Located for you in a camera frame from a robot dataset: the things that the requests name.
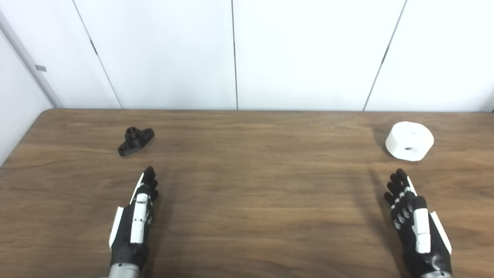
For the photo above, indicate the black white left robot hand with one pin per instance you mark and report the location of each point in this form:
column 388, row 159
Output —
column 125, row 235

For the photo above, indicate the grey wall corner post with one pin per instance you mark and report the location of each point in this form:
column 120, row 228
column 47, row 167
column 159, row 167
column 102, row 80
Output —
column 31, row 61

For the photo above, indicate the round white plastic piece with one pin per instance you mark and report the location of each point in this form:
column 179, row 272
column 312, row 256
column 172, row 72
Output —
column 401, row 139

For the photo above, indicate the small grey wall tag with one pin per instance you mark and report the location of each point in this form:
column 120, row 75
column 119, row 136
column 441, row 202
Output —
column 41, row 68

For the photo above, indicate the black flanged holder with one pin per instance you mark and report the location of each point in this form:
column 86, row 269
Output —
column 133, row 143

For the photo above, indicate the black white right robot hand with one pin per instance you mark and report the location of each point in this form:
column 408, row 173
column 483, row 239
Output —
column 434, row 251

